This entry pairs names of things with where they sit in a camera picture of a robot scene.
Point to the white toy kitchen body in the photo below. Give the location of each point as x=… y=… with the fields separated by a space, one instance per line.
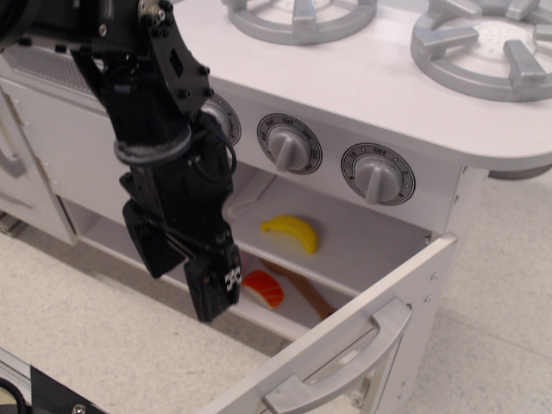
x=365 y=88

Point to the orange salmon sushi toy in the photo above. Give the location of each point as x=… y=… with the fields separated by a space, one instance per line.
x=264 y=288

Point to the white far left door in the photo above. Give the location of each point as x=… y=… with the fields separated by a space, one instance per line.
x=30 y=198

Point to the grey left stove knob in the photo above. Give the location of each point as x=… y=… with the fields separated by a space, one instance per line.
x=225 y=115

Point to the silver left stove burner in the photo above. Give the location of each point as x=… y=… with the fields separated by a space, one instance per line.
x=300 y=23

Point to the grey oven door handle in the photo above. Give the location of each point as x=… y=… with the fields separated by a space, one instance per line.
x=296 y=396

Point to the silver right stove burner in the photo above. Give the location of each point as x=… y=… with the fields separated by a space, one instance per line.
x=494 y=50

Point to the grey right stove knob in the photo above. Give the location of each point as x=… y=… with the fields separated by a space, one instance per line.
x=378 y=174

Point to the grey far left handle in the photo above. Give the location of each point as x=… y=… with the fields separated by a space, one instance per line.
x=11 y=160

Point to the grey middle stove knob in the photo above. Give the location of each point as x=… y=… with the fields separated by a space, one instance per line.
x=289 y=144

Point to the white cabinet door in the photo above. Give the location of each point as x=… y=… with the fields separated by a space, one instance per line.
x=75 y=146

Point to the yellow toy banana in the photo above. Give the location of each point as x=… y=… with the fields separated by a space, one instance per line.
x=295 y=227

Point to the aluminium extrusion rail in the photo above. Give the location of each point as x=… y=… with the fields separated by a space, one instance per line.
x=17 y=372

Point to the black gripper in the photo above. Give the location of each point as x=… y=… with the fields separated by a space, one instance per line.
x=174 y=215

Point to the white toy oven door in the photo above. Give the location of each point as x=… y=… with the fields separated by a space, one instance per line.
x=419 y=283

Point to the grey vent grille panel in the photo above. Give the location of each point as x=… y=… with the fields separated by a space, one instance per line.
x=55 y=68

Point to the black mounting plate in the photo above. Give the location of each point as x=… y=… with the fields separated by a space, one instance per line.
x=50 y=396

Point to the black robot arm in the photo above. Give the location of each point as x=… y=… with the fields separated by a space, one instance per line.
x=132 y=56

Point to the grey stove knob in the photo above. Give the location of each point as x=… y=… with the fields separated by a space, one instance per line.
x=225 y=115
x=378 y=174
x=289 y=144

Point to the silver stove burner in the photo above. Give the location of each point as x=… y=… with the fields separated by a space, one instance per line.
x=494 y=50
x=300 y=23

